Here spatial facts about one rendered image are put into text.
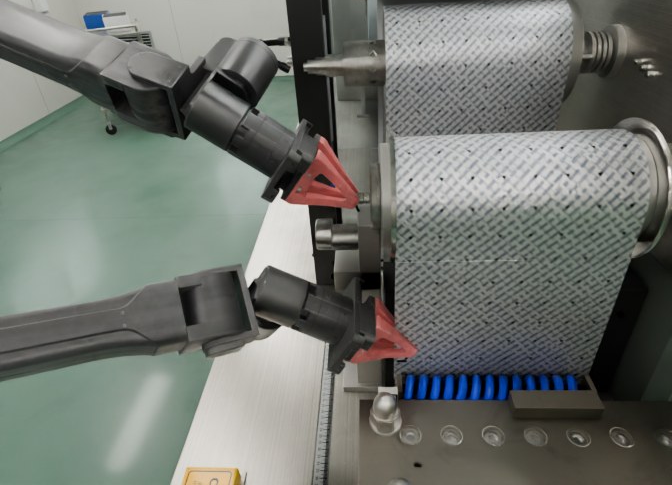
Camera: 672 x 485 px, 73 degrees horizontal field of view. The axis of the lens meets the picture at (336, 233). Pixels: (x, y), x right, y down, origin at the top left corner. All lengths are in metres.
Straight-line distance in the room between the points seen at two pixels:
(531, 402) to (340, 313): 0.23
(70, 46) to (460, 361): 0.56
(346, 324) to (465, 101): 0.34
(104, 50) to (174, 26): 5.89
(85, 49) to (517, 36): 0.51
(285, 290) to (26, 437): 1.78
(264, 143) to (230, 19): 5.74
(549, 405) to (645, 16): 0.49
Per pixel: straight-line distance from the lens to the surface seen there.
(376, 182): 0.47
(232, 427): 0.74
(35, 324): 0.46
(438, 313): 0.53
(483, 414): 0.58
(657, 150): 0.53
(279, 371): 0.79
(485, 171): 0.46
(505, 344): 0.58
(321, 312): 0.50
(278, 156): 0.49
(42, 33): 0.61
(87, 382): 2.25
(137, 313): 0.46
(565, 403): 0.59
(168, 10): 6.43
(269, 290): 0.49
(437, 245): 0.47
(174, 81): 0.50
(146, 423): 1.99
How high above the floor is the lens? 1.49
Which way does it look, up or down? 33 degrees down
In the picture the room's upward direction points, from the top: 4 degrees counter-clockwise
